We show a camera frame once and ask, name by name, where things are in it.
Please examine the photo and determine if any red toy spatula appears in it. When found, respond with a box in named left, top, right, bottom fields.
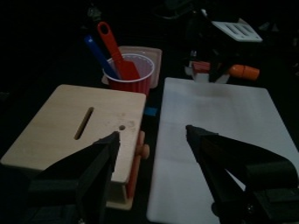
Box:
left=96, top=21, right=142, bottom=81

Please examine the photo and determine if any pink plastic container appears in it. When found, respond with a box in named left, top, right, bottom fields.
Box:
left=100, top=45, right=164, bottom=89

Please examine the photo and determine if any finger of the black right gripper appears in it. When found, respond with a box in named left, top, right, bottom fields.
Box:
left=208, top=53, right=231, bottom=83

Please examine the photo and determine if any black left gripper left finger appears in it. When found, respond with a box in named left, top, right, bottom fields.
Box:
left=15, top=130, right=122, bottom=224

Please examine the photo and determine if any blue toy utensil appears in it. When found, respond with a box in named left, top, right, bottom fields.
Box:
left=83, top=34, right=122, bottom=81

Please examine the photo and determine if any red plastic cup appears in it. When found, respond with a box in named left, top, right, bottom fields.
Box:
left=101, top=52, right=156, bottom=96

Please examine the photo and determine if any blue tape piece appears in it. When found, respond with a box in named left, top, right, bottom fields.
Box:
left=143, top=106, right=159, bottom=116

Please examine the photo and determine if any white rectangular plate board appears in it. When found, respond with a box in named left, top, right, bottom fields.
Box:
left=146, top=76, right=299, bottom=224

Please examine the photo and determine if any orange toy carrot piece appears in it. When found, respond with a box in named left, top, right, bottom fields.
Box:
left=228, top=64, right=260, bottom=81

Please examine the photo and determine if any salmon sushi toy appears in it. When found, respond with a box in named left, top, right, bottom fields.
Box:
left=184, top=60, right=231, bottom=85

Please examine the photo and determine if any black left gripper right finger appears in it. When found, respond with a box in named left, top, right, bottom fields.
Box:
left=184, top=124, right=299, bottom=224

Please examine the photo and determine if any white slotted toy spatula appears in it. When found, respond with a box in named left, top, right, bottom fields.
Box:
left=210, top=17, right=264, bottom=44

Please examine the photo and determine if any light wooden box with slot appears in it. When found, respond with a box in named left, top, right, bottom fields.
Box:
left=0, top=84, right=147, bottom=211

